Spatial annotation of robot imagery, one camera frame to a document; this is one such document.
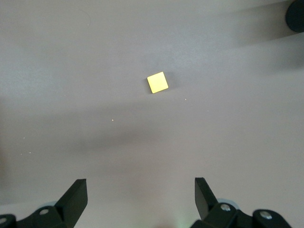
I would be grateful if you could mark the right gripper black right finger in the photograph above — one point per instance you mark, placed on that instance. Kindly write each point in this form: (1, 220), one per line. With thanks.
(209, 209)

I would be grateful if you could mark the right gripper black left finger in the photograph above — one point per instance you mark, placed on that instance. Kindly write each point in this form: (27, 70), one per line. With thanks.
(71, 204)

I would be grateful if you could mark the yellow cube block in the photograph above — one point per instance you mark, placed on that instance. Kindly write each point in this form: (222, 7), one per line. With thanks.
(157, 82)

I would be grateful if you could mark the black round object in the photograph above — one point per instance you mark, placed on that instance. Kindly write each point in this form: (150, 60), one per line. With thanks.
(297, 16)

